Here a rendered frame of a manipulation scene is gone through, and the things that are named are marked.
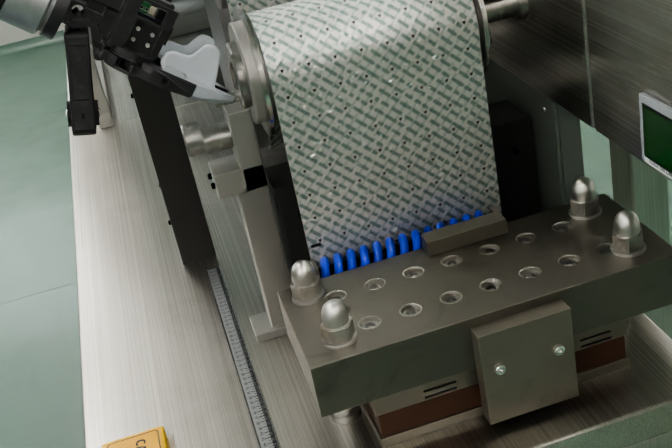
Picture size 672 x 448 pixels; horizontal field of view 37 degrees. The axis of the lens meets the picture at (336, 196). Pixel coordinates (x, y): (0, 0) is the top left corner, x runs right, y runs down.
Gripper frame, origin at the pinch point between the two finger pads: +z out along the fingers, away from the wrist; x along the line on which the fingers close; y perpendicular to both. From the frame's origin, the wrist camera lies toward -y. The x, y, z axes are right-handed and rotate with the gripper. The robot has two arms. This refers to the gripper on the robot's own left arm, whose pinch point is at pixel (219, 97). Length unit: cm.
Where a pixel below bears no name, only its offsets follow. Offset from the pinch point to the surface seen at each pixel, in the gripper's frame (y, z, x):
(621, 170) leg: 11, 59, 10
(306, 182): -3.5, 11.7, -5.6
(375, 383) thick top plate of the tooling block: -14.6, 20.4, -25.3
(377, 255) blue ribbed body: -7.3, 22.1, -8.9
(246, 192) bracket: -9.7, 8.8, 2.5
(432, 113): 9.4, 21.1, -5.5
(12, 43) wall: -142, 11, 551
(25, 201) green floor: -138, 26, 296
